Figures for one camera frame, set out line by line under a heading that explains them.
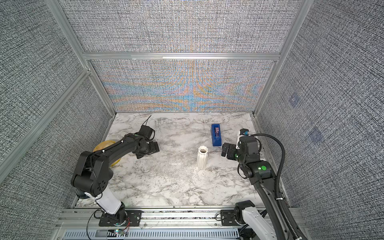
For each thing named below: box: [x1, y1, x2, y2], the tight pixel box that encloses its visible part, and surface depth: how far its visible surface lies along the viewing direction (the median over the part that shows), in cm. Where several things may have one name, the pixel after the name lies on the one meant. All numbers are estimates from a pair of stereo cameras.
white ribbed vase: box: [197, 145, 208, 170], surface depth 82 cm
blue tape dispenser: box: [211, 123, 222, 147], surface depth 101 cm
